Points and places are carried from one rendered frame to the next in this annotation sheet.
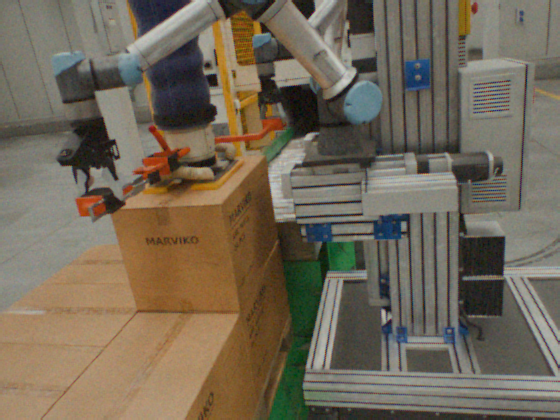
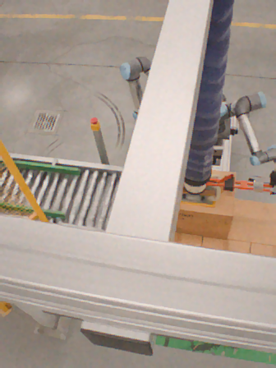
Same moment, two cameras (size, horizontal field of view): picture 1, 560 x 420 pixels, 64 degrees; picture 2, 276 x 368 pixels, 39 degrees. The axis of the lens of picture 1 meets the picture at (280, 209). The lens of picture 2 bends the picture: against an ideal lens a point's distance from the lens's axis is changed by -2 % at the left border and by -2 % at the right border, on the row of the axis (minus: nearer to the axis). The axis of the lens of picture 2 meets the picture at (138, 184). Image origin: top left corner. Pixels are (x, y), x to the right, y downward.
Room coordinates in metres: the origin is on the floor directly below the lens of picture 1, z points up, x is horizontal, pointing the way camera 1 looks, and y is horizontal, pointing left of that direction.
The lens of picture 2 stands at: (2.01, 1.90, 3.61)
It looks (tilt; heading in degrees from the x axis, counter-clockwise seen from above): 57 degrees down; 273
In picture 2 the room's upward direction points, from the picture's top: 9 degrees counter-clockwise
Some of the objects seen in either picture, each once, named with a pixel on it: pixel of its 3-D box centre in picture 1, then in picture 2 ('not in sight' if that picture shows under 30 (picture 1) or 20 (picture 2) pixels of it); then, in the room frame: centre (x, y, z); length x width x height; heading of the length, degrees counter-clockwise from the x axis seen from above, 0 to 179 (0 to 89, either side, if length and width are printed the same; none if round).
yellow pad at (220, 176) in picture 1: (219, 170); not in sight; (1.66, 0.21, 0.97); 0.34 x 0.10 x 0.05; 166
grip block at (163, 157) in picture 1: (161, 163); (228, 183); (1.44, 0.36, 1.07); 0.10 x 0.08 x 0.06; 76
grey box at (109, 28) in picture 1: (110, 28); not in sight; (2.99, 0.87, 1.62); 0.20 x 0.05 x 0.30; 164
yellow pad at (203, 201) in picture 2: (173, 173); (193, 198); (1.70, 0.39, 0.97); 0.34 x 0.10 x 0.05; 166
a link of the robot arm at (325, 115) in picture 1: (336, 97); (219, 112); (1.41, -0.22, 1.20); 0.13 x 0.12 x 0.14; 14
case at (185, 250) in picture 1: (207, 226); (195, 201); (1.67, 0.30, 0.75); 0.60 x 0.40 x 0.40; 165
